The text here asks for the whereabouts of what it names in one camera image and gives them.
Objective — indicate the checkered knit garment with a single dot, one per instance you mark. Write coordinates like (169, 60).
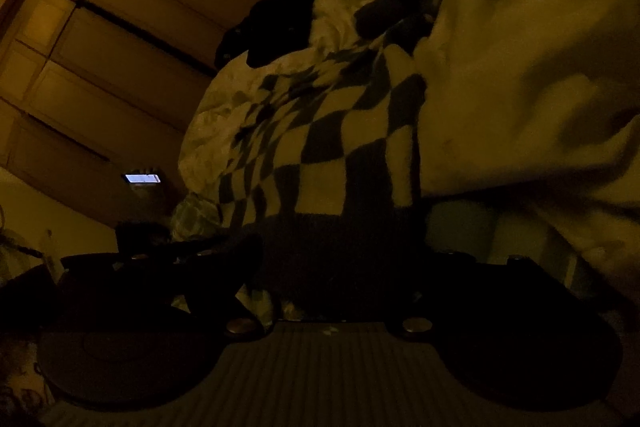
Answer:
(325, 147)

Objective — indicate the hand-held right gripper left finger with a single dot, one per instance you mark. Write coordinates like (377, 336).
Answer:
(252, 253)

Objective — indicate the cream cloth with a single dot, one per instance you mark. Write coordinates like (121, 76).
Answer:
(525, 57)

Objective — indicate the wooden wardrobe doors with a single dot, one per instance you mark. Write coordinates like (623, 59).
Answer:
(125, 32)

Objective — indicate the lit phone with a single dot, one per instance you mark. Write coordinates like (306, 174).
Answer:
(142, 178)

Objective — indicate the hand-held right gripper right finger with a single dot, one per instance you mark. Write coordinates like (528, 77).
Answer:
(436, 268)

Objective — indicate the black garment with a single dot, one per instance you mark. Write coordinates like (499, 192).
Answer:
(280, 22)

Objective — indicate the white patterned duvet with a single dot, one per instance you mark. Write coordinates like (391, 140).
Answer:
(240, 107)

